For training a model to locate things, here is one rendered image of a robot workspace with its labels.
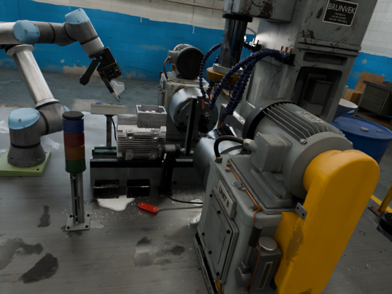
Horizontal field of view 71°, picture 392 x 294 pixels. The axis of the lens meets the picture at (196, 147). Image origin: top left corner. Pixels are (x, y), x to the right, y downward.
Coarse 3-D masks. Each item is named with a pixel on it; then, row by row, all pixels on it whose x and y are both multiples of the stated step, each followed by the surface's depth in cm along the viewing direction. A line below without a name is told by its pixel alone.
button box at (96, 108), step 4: (92, 104) 134; (96, 104) 134; (100, 104) 135; (104, 104) 135; (108, 104) 136; (112, 104) 136; (92, 108) 134; (96, 108) 134; (100, 108) 135; (104, 108) 135; (108, 108) 136; (112, 108) 136; (116, 108) 137; (120, 108) 137; (124, 108) 138; (92, 112) 134; (96, 112) 134; (100, 112) 135; (104, 112) 136; (108, 112) 136; (112, 112) 137; (116, 112) 137; (120, 112) 138; (124, 112) 138
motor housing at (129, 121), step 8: (120, 120) 113; (128, 120) 115; (136, 120) 116; (128, 128) 113; (136, 128) 114; (144, 128) 115; (152, 128) 117; (120, 136) 111; (136, 136) 113; (144, 136) 114; (160, 136) 116; (120, 144) 112; (128, 144) 113; (136, 144) 114; (144, 144) 115; (152, 144) 116; (120, 152) 114; (136, 152) 116; (144, 152) 117
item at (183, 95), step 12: (180, 96) 148; (180, 108) 143; (204, 108) 146; (216, 108) 148; (180, 120) 146; (204, 120) 149; (216, 120) 152; (180, 132) 150; (192, 132) 151; (204, 132) 152
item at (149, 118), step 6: (138, 108) 120; (144, 108) 122; (150, 108) 123; (156, 108) 123; (162, 108) 122; (138, 114) 112; (144, 114) 113; (150, 114) 114; (156, 114) 114; (162, 114) 115; (138, 120) 113; (144, 120) 114; (150, 120) 115; (156, 120) 116; (162, 120) 116; (138, 126) 115; (144, 126) 115; (150, 126) 116; (156, 126) 117
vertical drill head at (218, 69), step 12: (228, 12) 107; (228, 24) 108; (240, 24) 107; (228, 36) 109; (240, 36) 109; (228, 48) 111; (240, 48) 112; (228, 60) 112; (216, 72) 112; (240, 72) 115; (216, 84) 115; (228, 84) 113
